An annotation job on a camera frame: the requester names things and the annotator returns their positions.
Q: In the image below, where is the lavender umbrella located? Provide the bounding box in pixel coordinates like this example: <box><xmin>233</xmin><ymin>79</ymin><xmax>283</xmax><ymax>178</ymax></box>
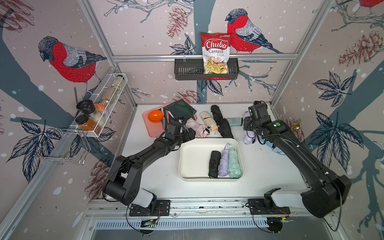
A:
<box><xmin>243</xmin><ymin>112</ymin><xmax>256</xmax><ymax>145</ymax></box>
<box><xmin>218</xmin><ymin>143</ymin><xmax>232</xmax><ymax>177</ymax></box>

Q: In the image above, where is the mint green umbrella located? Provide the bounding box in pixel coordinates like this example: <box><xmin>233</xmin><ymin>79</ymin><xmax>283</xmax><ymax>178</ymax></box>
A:
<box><xmin>228</xmin><ymin>147</ymin><xmax>242</xmax><ymax>179</ymax></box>

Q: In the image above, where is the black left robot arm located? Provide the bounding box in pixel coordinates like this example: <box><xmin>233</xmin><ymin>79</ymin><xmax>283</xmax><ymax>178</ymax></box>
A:
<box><xmin>102</xmin><ymin>117</ymin><xmax>194</xmax><ymax>209</ymax></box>

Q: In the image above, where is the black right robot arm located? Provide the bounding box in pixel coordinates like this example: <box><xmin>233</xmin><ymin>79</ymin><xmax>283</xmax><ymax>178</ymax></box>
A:
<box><xmin>248</xmin><ymin>101</ymin><xmax>352</xmax><ymax>218</ymax></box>

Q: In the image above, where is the pink folded umbrella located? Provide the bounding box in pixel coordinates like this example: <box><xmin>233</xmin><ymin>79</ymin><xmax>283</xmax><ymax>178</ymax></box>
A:
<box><xmin>186</xmin><ymin>118</ymin><xmax>210</xmax><ymax>138</ymax></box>

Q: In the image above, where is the cream plastic storage box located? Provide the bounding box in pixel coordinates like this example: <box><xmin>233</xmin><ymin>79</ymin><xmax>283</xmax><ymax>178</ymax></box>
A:
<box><xmin>178</xmin><ymin>138</ymin><xmax>244</xmax><ymax>183</ymax></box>

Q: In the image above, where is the beige folded umbrella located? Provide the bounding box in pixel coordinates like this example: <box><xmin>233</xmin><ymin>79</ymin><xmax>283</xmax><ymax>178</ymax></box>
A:
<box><xmin>200</xmin><ymin>111</ymin><xmax>219</xmax><ymax>134</ymax></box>

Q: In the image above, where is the long black folded umbrella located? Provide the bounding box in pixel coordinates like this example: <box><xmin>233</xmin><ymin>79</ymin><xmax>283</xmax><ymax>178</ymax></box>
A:
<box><xmin>211</xmin><ymin>105</ymin><xmax>234</xmax><ymax>139</ymax></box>

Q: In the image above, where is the pink plastic tray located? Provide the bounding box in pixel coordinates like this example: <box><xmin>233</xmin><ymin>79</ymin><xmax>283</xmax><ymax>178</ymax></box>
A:
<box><xmin>143</xmin><ymin>104</ymin><xmax>197</xmax><ymax>138</ymax></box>

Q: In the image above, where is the dark green cloth pouch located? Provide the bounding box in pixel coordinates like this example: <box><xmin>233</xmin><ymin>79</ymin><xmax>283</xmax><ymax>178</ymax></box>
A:
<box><xmin>162</xmin><ymin>100</ymin><xmax>197</xmax><ymax>131</ymax></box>

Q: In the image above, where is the orange bowl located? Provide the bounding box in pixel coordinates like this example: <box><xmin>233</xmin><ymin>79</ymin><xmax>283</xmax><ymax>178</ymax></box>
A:
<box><xmin>148</xmin><ymin>110</ymin><xmax>164</xmax><ymax>124</ymax></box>

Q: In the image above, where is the clear cutlery holder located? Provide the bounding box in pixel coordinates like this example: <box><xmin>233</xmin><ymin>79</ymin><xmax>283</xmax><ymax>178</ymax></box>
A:
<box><xmin>288</xmin><ymin>119</ymin><xmax>302</xmax><ymax>131</ymax></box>

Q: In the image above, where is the red cassava chips bag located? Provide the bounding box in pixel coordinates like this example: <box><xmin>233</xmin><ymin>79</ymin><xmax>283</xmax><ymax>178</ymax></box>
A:
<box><xmin>201</xmin><ymin>33</ymin><xmax>232</xmax><ymax>74</ymax></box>

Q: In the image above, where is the orange spice jar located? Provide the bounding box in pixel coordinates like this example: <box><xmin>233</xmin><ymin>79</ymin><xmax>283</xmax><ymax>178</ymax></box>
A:
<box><xmin>75</xmin><ymin>115</ymin><xmax>97</xmax><ymax>131</ymax></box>

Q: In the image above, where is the black lid jar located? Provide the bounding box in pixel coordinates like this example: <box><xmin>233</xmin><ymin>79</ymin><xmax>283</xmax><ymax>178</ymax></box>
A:
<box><xmin>76</xmin><ymin>100</ymin><xmax>96</xmax><ymax>115</ymax></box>

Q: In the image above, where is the black wall basket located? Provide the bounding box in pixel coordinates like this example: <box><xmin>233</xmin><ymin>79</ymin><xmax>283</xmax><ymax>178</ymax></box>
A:
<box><xmin>174</xmin><ymin>57</ymin><xmax>240</xmax><ymax>81</ymax></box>

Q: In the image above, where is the white wire wall rack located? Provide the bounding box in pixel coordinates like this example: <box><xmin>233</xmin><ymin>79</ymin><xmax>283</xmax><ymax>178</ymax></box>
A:
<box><xmin>68</xmin><ymin>73</ymin><xmax>127</xmax><ymax>138</ymax></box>

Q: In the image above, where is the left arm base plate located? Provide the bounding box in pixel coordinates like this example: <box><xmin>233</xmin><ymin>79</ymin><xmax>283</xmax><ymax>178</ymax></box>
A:
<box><xmin>129</xmin><ymin>200</ymin><xmax>171</xmax><ymax>217</ymax></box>

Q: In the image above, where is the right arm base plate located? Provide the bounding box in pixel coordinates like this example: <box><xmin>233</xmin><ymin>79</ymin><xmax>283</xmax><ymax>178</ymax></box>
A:
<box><xmin>245</xmin><ymin>198</ymin><xmax>291</xmax><ymax>216</ymax></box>

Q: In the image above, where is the wire hook rack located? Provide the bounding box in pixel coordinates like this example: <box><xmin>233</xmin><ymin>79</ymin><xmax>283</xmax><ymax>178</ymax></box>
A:
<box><xmin>37</xmin><ymin>128</ymin><xmax>91</xmax><ymax>166</ymax></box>

